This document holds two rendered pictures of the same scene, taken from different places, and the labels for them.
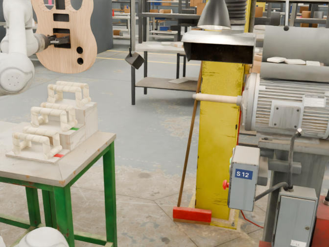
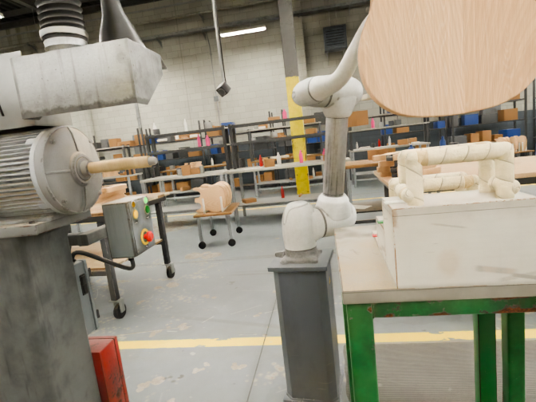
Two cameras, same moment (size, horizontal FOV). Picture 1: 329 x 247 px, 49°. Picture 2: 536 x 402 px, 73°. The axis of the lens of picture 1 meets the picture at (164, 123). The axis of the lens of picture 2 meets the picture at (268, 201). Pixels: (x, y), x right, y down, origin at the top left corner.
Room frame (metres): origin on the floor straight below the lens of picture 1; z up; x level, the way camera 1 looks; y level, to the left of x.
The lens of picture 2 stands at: (2.63, 0.06, 1.26)
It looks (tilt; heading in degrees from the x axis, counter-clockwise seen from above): 9 degrees down; 174
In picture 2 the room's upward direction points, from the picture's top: 7 degrees counter-clockwise
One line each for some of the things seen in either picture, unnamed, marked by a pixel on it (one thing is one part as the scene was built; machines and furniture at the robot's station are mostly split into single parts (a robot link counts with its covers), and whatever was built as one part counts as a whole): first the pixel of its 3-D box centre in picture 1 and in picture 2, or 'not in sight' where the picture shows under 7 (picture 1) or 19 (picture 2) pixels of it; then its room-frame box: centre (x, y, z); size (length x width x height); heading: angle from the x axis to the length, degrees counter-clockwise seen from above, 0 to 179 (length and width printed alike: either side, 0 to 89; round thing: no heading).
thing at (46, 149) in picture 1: (46, 149); not in sight; (1.54, 0.55, 0.99); 0.03 x 0.03 x 0.09
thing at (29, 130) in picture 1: (40, 131); not in sight; (1.64, 0.61, 1.04); 0.20 x 0.03 x 0.03; 74
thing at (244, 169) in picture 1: (261, 183); (111, 236); (1.25, -0.39, 0.99); 0.24 x 0.21 x 0.26; 75
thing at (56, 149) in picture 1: (54, 151); not in sight; (1.58, 0.53, 0.96); 0.11 x 0.03 x 0.03; 165
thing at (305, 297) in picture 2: not in sight; (309, 324); (0.94, 0.37, 0.35); 0.28 x 0.28 x 0.70; 67
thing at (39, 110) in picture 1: (48, 111); (427, 180); (1.72, 0.59, 1.12); 0.20 x 0.03 x 0.03; 74
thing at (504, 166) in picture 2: (59, 91); (504, 174); (1.97, 0.60, 1.15); 0.03 x 0.03 x 0.09
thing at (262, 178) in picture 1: (262, 170); (99, 233); (1.31, -0.40, 1.02); 0.19 x 0.04 x 0.04; 165
